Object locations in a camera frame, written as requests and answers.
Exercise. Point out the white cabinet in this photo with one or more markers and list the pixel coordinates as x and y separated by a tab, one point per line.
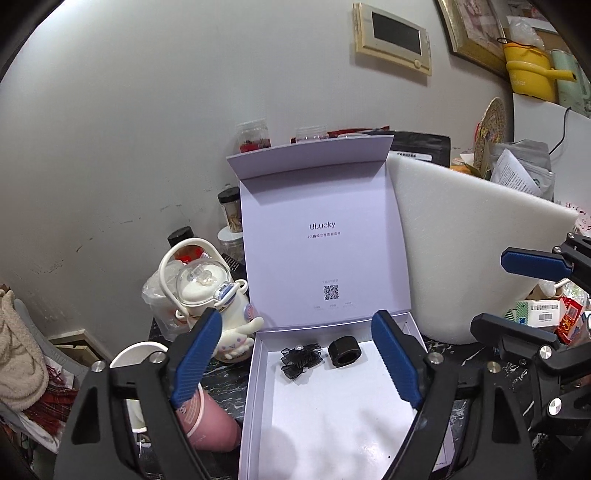
535	120

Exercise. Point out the wooden frame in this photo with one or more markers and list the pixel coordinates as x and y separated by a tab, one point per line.
78	344

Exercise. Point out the white cartoon water bottle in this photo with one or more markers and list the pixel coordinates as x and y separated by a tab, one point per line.
203	290

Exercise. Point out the clear white lid jar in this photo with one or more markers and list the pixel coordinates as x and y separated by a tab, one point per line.
230	247

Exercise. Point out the green white medicine box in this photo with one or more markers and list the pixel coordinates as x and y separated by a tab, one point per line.
531	314

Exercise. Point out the fluffy beige cloth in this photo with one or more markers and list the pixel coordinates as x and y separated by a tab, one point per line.
21	350

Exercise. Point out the clear plastic bag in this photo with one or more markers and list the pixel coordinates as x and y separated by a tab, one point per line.
154	295

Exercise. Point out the red plaid cloth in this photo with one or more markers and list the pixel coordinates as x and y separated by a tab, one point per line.
53	397

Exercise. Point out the woven round fan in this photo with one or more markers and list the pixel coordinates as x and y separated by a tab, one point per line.
491	129

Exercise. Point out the gold picture frame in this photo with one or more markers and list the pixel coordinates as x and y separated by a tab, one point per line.
475	32

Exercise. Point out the orange packet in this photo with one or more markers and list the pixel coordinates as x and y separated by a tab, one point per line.
461	162

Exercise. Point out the grey foil pouch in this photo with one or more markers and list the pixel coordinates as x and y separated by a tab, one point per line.
540	175

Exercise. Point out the black lid jar tan contents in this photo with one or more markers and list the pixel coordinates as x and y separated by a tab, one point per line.
230	207

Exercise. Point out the lavender gift box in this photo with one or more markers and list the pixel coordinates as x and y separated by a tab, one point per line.
318	258

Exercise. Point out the white foam sheet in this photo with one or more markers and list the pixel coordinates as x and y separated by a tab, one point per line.
471	249

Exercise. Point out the beige wall intercom panel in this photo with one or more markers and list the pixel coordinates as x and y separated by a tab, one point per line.
392	39

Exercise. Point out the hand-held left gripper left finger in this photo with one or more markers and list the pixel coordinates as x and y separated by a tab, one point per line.
198	360

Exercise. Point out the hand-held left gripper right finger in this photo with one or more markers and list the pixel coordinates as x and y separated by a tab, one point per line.
397	364

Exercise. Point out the yellow pot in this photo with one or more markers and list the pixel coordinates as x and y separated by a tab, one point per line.
526	69

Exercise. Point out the red snack packet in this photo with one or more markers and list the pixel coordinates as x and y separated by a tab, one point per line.
570	323

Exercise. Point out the black hair claw clip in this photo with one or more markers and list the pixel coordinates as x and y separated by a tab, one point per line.
300	361

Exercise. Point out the clear jar red contents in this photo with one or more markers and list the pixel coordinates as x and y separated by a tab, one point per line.
251	136

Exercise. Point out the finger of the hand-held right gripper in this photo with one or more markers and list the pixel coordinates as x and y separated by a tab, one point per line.
531	264
503	330

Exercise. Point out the black pouch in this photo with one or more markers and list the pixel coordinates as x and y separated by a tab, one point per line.
422	147

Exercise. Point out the printed paper leaflet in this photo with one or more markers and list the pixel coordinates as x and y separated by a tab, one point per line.
510	173

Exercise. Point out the pale green kettle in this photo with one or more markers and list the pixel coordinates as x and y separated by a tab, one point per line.
570	90

